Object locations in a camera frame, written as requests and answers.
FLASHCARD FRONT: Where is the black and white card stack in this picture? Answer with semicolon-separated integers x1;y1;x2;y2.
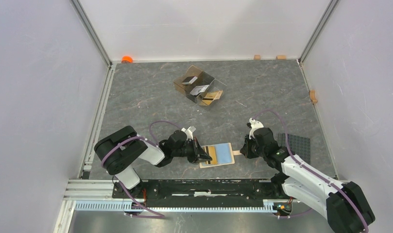
181;76;198;85

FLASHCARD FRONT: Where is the purple cable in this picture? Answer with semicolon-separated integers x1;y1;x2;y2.
101;120;184;219
252;108;370;233

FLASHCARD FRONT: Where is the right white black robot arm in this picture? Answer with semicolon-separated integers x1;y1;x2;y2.
240;128;376;233

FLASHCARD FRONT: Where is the beige leather card holder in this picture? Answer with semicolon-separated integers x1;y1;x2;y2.
199;143;241;168

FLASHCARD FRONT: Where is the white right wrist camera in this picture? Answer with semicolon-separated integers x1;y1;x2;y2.
248;118;264;139

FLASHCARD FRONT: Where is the small wooden block right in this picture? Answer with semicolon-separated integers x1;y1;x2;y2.
276;55;287;60

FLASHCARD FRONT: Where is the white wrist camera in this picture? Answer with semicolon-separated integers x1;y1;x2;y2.
248;118;264;139
181;126;196;140

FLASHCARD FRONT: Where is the gold VIP card stack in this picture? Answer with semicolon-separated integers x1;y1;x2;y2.
200;90;223;106

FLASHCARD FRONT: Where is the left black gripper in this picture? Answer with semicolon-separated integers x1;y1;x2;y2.
172;137;212;164

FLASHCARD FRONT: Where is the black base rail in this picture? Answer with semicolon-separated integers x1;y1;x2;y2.
129;179;294;208

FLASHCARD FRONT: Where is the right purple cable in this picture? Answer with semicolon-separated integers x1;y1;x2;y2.
252;108;370;233

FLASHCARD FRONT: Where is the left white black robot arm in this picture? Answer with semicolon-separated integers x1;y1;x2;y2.
94;126;213;198

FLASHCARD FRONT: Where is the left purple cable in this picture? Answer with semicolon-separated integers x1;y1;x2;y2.
101;120;184;219

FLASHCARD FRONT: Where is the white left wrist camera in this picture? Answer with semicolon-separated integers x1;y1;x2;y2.
181;126;196;140

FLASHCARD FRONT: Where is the curved wooden block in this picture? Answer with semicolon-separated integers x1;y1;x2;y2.
309;90;318;104

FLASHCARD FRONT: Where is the orange round cap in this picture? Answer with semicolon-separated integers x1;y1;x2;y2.
121;56;133;63

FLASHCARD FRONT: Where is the dark grey studded baseplate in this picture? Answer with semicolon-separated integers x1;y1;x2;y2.
287;134;311;164

